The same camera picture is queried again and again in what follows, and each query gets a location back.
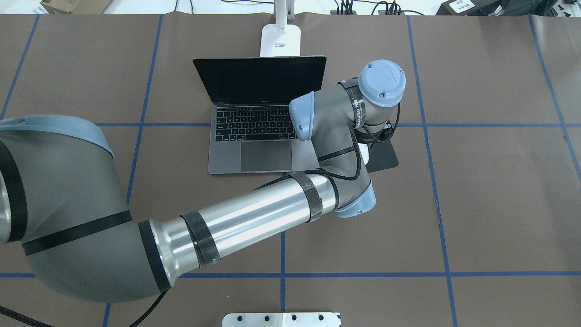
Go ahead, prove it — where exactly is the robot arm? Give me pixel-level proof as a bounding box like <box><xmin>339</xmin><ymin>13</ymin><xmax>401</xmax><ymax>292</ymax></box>
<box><xmin>1</xmin><ymin>59</ymin><xmax>407</xmax><ymax>302</ymax></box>

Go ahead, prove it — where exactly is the grey laptop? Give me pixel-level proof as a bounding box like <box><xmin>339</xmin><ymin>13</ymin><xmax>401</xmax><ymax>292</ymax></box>
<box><xmin>192</xmin><ymin>55</ymin><xmax>327</xmax><ymax>175</ymax></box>

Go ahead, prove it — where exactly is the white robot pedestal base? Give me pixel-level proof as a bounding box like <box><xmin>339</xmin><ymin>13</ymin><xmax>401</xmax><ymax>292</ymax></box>
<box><xmin>222</xmin><ymin>312</ymin><xmax>342</xmax><ymax>327</ymax></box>

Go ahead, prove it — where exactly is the black mouse pad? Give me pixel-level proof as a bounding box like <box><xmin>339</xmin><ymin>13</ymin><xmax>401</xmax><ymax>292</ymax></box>
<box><xmin>365</xmin><ymin>139</ymin><xmax>399</xmax><ymax>173</ymax></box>

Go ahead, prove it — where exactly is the black usb hub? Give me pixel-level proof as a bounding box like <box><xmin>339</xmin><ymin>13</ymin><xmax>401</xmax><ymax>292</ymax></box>
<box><xmin>330</xmin><ymin>0</ymin><xmax>356</xmax><ymax>16</ymax></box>

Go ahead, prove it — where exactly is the white computer mouse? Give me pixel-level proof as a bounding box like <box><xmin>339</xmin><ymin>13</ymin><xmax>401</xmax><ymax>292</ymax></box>
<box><xmin>358</xmin><ymin>143</ymin><xmax>369</xmax><ymax>165</ymax></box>

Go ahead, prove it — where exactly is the white desk lamp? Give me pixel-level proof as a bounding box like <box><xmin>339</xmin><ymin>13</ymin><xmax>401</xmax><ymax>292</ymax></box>
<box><xmin>260</xmin><ymin>0</ymin><xmax>301</xmax><ymax>57</ymax></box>

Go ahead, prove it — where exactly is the brown paper table cover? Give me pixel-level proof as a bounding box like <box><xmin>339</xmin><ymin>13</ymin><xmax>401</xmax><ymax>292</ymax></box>
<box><xmin>1</xmin><ymin>12</ymin><xmax>581</xmax><ymax>327</ymax></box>

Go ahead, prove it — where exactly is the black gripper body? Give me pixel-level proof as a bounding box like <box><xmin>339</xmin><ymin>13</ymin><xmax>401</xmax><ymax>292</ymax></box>
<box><xmin>356</xmin><ymin>120</ymin><xmax>394</xmax><ymax>144</ymax></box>

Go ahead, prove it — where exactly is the cardboard box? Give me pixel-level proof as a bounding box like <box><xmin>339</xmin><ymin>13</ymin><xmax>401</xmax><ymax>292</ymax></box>
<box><xmin>39</xmin><ymin>0</ymin><xmax>112</xmax><ymax>15</ymax></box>

